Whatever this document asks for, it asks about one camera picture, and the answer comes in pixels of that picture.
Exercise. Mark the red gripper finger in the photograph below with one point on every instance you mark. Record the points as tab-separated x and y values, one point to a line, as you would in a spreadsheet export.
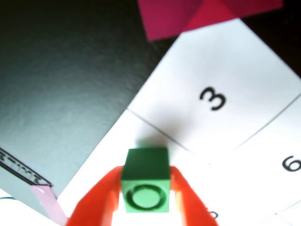
94	202
192	207

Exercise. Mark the white numbered grid paper sheet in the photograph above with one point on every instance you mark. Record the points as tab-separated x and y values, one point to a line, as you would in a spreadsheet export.
223	70

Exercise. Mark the pale pink tape strip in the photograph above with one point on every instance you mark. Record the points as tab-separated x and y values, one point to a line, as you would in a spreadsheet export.
49	204

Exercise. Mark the clear strip with black print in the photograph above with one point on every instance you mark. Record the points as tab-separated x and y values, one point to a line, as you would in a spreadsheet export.
23	168

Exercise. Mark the crimson sticky note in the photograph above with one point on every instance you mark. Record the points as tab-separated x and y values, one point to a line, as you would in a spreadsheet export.
225	14

